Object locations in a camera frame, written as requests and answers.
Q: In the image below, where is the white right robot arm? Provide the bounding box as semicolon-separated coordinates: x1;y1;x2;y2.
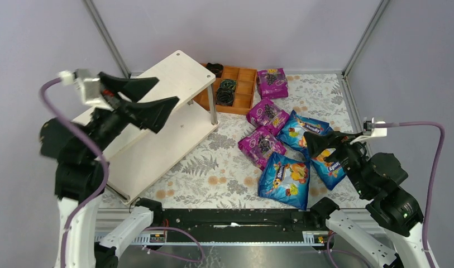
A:
304;131;437;267

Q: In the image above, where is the slotted cable duct rail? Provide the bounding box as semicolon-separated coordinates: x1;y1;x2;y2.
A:
129;231;328;247

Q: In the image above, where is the purple candy bag middle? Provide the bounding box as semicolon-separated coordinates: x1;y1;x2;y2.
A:
246;98;290;136

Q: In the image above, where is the black coiled item middle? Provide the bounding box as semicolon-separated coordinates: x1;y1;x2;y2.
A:
219;79;237;92

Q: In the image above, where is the orange wooden compartment tray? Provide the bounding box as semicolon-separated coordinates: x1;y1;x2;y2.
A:
202;63;257;115

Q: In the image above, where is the purple candy bag far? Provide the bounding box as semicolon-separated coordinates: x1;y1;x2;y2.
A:
256;68;289;99

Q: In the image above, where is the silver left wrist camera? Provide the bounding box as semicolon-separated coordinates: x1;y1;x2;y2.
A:
58;69;113;111

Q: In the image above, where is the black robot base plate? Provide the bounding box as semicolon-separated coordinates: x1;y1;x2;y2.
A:
150;209;331;241

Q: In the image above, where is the floral patterned table mat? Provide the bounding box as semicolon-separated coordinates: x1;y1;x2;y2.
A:
102;74;352;209

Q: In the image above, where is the black coiled item top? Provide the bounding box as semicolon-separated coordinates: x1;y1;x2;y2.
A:
206;63;224;78

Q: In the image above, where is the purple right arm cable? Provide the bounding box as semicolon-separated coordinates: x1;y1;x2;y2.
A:
374;121;446;268

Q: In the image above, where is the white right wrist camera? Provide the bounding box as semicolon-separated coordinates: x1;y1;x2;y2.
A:
350;117;388;145

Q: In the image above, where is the purple candy bag near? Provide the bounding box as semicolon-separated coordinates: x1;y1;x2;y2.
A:
238;126;286;170

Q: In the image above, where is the black coiled item bottom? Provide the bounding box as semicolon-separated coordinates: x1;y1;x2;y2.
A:
216;88;235;106

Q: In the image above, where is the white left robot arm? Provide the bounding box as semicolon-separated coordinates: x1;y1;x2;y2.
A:
39;69;179;267

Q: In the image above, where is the purple candy bag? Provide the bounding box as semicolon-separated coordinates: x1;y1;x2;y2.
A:
256;68;289;99
238;126;286;170
246;98;290;136

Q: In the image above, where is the black coiled item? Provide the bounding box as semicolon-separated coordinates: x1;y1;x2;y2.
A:
206;63;224;78
219;79;237;92
216;88;235;106

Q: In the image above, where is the white wooden two-tier shelf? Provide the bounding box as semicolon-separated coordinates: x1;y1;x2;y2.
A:
73;50;218;204

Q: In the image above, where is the blue candy bag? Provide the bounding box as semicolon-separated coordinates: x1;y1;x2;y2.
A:
304;149;346;190
258;152;310;210
276;110;331;154

